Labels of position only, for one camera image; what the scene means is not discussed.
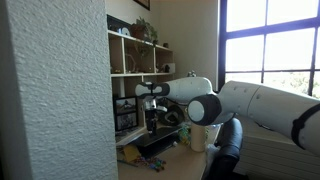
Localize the white radiator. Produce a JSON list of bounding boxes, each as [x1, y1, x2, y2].
[[233, 114, 320, 180]]

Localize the colourful bead toy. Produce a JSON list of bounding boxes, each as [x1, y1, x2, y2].
[[132, 155, 167, 173]]

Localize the dark wall picture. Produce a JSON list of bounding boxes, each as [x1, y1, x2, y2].
[[133, 0, 151, 12]]

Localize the cream water bottle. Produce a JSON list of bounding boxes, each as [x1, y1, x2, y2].
[[190, 122, 208, 153]]

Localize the black chair back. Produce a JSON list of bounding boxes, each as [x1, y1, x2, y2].
[[207, 117, 245, 180]]

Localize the yellow notepad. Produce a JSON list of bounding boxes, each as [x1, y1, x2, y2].
[[122, 143, 143, 164]]

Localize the green yellow pompom wreath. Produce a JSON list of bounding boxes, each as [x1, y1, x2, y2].
[[177, 123, 194, 147]]

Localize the dark window frame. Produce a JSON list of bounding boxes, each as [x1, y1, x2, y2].
[[217, 0, 320, 98]]

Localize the wooden shelf unit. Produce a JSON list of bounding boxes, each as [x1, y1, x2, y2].
[[106, 29, 177, 145]]

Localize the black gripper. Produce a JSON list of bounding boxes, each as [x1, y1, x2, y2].
[[143, 107, 159, 136]]

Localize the black photo frame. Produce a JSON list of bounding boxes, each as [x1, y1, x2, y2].
[[113, 96, 139, 116], [114, 111, 140, 133]]

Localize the potted green plant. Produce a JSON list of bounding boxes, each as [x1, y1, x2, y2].
[[130, 16, 160, 45]]

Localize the small black framed picture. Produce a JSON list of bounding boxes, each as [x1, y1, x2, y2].
[[106, 14, 133, 37]]

